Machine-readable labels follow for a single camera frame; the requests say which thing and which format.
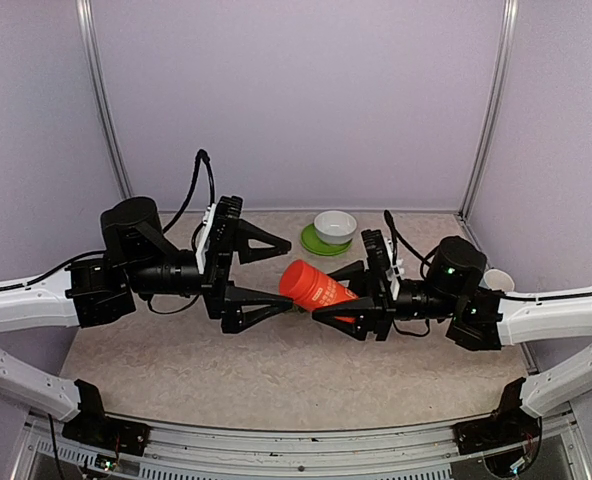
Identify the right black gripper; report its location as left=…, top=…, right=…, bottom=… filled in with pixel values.
left=311, top=260, right=460, bottom=341

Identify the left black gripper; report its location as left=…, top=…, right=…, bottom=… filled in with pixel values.
left=125, top=218, right=293, bottom=334

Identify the red cylindrical container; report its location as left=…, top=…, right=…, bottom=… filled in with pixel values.
left=279, top=260, right=358, bottom=312

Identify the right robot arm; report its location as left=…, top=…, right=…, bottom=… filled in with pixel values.
left=312, top=230, right=592, bottom=444

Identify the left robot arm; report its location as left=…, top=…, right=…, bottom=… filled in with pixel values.
left=0, top=196, right=292, bottom=445

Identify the white ceramic bowl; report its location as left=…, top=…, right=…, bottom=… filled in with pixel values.
left=313, top=210, right=357, bottom=245

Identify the green plate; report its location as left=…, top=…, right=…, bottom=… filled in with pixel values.
left=300, top=223, right=352, bottom=257

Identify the light blue mug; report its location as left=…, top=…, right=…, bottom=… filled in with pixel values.
left=479, top=268, right=515, bottom=293

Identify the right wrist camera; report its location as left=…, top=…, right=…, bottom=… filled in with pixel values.
left=361, top=229, right=404, bottom=302

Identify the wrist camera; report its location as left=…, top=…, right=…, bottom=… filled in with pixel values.
left=194, top=203, right=217, bottom=274
left=361, top=229, right=404, bottom=302

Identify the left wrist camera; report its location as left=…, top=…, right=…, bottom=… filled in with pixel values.
left=194, top=203, right=217, bottom=274

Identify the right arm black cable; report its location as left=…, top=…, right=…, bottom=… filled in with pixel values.
left=383, top=209, right=437, bottom=266

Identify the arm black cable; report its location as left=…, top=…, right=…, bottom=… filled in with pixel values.
left=160, top=148, right=216, bottom=236
left=383, top=209, right=437, bottom=266

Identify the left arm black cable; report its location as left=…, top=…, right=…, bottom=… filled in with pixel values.
left=160, top=148, right=216, bottom=236

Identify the front aluminium rail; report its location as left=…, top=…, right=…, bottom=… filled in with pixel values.
left=10, top=404, right=592, bottom=479

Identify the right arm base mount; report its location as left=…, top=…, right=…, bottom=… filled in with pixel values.
left=453, top=377, right=542, bottom=455

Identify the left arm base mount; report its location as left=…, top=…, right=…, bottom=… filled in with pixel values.
left=62, top=379, right=151, bottom=457

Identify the left aluminium frame post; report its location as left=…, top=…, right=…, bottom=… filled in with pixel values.
left=75, top=0, right=134, bottom=200

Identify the aluminium frame post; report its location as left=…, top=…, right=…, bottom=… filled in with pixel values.
left=75, top=0, right=134, bottom=200
left=458, top=0, right=519, bottom=224

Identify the right aluminium frame post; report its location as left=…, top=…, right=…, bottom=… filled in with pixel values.
left=458, top=0, right=519, bottom=224

